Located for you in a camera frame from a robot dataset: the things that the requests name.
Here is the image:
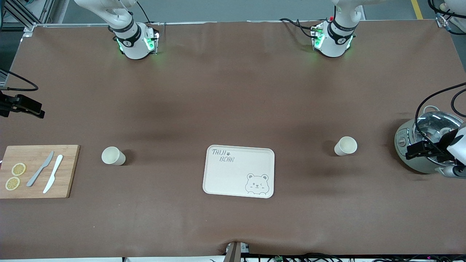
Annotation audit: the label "white IKEA cup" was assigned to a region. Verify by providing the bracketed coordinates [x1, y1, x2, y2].
[101, 146, 126, 166]
[334, 136, 358, 156]

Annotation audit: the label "cream bear print tray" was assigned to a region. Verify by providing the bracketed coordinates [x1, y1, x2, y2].
[202, 145, 275, 199]

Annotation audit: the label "grey-green electric cooking pot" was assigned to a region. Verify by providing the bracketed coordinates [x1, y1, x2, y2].
[394, 106, 466, 179]

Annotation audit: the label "glass pot lid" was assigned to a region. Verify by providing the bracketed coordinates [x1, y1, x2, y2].
[414, 111, 466, 160]

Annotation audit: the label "grey plastic knife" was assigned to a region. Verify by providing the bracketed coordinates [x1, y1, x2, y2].
[26, 151, 55, 187]

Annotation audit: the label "white plastic knife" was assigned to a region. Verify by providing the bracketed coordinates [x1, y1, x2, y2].
[43, 155, 64, 194]

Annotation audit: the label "wooden cutting board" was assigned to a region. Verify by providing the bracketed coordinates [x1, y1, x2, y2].
[0, 145, 80, 199]

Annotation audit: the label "brown table cover sheet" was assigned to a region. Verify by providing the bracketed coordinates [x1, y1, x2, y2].
[0, 20, 466, 259]

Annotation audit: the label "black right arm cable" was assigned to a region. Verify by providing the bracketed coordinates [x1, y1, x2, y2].
[0, 69, 39, 91]

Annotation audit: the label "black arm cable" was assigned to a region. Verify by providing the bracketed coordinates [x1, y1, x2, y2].
[415, 0, 466, 146]
[0, 69, 39, 91]

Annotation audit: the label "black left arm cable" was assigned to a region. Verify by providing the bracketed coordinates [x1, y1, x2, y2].
[415, 0, 466, 146]

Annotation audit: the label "aluminium frame profile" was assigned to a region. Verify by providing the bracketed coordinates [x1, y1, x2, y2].
[0, 0, 55, 34]

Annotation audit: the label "black right base cable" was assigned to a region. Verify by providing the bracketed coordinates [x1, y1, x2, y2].
[137, 2, 151, 24]

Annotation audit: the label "black left base cables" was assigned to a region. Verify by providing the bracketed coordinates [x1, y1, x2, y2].
[280, 17, 318, 39]

